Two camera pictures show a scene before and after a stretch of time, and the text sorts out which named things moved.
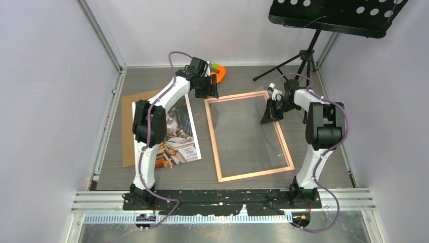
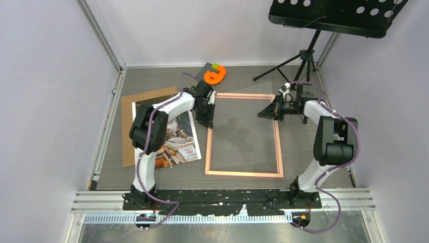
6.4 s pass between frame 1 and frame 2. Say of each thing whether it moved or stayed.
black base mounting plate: stayed
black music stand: stayed
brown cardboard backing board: stayed
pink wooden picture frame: moved
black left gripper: moved
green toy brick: stayed
